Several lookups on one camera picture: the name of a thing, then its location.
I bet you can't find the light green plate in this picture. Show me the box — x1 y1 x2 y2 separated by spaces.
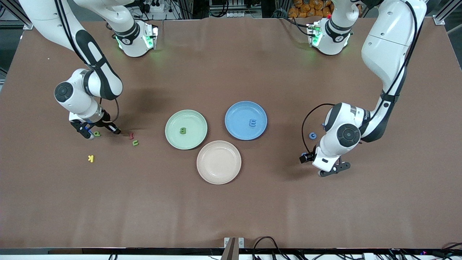
165 109 208 150

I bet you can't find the blue plate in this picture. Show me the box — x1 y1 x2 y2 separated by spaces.
225 101 268 141

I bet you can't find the pale pink plate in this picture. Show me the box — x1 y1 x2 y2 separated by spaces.
196 140 242 185

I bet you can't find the base connector box green light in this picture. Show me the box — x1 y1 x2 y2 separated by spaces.
144 25 158 49
307 22 323 47

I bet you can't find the bag of orange items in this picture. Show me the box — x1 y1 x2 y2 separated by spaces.
289 0 334 18

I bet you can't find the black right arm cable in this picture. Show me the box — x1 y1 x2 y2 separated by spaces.
54 0 120 123

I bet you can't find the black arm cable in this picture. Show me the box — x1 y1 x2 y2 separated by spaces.
301 0 419 156
54 0 120 123

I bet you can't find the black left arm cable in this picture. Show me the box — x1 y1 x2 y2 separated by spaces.
301 0 419 156

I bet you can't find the black looped cable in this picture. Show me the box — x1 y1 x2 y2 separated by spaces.
252 237 289 260

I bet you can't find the metal table edge bracket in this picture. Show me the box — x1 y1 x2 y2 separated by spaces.
221 237 245 260

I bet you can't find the aluminium frame profile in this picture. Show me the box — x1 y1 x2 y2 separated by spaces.
4 0 35 30
433 0 462 26

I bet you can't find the aluminium rack frame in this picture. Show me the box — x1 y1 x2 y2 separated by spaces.
209 0 263 10

